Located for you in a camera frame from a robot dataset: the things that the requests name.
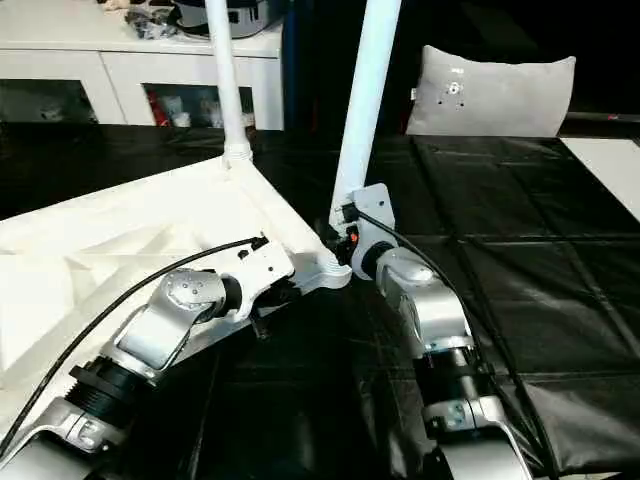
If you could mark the small white jar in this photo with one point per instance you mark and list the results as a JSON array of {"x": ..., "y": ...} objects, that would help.
[
  {"x": 215, "y": 118},
  {"x": 181, "y": 120}
]

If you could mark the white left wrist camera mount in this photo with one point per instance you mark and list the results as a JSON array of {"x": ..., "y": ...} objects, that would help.
[{"x": 265, "y": 265}]

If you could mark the white glass-door cabinet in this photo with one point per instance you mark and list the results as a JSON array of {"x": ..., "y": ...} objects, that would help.
[{"x": 75, "y": 60}]

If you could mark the dark clutter pile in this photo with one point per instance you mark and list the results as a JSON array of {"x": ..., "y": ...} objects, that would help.
[{"x": 152, "y": 25}]

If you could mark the grey cushion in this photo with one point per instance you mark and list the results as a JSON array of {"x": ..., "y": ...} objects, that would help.
[{"x": 500, "y": 95}]

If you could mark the white plastic table top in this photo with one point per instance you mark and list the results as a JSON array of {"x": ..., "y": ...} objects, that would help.
[{"x": 100, "y": 240}]

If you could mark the grey round helmet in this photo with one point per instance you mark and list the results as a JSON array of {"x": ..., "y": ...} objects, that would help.
[{"x": 250, "y": 20}]

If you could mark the small cream figurine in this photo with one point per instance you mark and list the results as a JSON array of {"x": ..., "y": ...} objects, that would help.
[{"x": 116, "y": 4}]

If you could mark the white plastic table leg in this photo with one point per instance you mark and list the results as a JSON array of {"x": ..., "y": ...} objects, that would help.
[
  {"x": 227, "y": 75},
  {"x": 365, "y": 100}
]

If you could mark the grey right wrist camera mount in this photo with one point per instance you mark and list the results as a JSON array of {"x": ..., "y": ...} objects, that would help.
[{"x": 372, "y": 215}]

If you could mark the black work mat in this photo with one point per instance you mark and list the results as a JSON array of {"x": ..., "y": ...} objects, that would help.
[{"x": 500, "y": 225}]

